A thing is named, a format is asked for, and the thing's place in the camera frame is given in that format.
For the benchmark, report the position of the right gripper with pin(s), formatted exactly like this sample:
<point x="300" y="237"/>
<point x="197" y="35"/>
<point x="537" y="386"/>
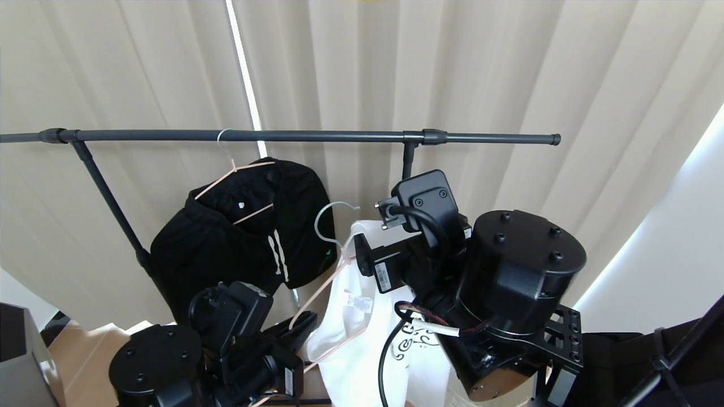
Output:
<point x="413" y="265"/>

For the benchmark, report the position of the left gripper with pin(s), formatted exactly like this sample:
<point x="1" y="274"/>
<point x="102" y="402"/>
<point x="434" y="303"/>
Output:
<point x="266" y="373"/>

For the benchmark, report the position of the white garment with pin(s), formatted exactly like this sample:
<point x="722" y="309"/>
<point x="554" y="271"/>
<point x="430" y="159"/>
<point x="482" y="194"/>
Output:
<point x="350" y="367"/>

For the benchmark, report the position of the pink clothes hanger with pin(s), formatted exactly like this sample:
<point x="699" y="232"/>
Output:
<point x="319" y="291"/>
<point x="226" y="175"/>

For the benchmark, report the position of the black shorts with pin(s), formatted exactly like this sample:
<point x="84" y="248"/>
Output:
<point x="215" y="254"/>

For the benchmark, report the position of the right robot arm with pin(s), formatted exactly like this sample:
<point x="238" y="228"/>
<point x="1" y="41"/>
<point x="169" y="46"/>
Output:
<point x="520" y="282"/>

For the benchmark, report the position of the black clothes rack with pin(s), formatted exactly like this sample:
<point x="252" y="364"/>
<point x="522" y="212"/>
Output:
<point x="311" y="135"/>

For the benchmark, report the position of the beige curtain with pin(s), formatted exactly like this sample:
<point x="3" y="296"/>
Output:
<point x="481" y="68"/>

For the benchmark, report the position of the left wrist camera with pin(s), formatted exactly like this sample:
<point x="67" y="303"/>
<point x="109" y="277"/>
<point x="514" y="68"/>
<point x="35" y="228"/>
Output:
<point x="237" y="311"/>

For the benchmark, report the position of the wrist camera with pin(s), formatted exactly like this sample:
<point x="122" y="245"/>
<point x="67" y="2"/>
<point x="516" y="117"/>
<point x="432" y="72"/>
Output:
<point x="237" y="311"/>
<point x="427" y="198"/>

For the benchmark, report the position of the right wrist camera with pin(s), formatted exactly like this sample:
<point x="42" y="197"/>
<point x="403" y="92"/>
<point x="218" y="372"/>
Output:
<point x="427" y="198"/>

